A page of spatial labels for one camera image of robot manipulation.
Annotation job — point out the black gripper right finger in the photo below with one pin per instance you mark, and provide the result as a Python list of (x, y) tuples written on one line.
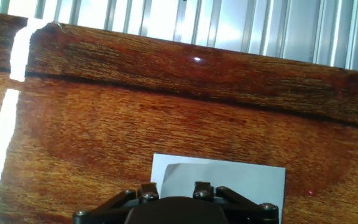
[(244, 208)]

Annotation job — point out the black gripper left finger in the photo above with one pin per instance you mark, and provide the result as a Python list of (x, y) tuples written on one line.
[(110, 208)]

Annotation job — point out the white paper sheet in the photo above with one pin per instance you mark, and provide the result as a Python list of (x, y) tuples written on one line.
[(244, 180)]

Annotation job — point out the corrugated grey metal panel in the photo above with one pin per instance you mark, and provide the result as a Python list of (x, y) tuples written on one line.
[(228, 25)]

